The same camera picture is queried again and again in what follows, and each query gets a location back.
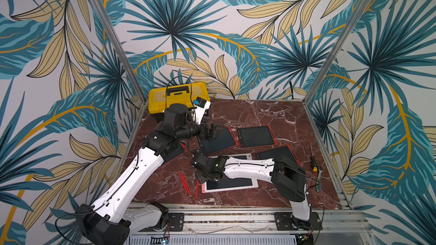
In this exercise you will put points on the red stylus beside pink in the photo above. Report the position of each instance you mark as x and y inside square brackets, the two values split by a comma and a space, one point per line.
[180, 178]

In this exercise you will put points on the red stylus angled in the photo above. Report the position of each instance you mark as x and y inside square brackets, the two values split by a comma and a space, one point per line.
[185, 184]

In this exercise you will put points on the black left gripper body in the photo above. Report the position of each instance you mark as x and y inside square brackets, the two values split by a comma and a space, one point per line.
[202, 132]

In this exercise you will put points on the red tablet centre back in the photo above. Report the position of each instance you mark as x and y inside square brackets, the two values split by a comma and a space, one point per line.
[223, 141]

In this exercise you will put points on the red tablet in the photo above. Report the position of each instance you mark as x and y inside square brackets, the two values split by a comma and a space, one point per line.
[223, 141]
[273, 153]
[180, 149]
[255, 136]

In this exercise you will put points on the red tablet far left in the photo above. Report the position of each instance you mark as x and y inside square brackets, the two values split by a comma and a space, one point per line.
[180, 149]

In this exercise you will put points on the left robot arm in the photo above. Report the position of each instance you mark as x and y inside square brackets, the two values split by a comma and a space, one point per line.
[106, 221]

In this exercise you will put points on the yellow black toolbox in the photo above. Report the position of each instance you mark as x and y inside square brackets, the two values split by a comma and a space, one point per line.
[162, 98]

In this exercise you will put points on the red tablet right back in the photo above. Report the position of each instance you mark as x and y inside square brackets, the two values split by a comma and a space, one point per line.
[255, 136]

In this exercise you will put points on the red tablet right front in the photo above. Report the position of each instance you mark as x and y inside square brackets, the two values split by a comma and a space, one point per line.
[273, 153]

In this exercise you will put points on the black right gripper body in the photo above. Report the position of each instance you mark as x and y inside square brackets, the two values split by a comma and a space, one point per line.
[199, 161]

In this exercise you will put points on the black yellow screwdriver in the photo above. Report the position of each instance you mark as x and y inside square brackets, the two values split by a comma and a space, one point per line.
[313, 160]

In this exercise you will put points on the large pink writing tablet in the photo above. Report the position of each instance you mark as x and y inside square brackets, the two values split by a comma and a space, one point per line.
[226, 184]

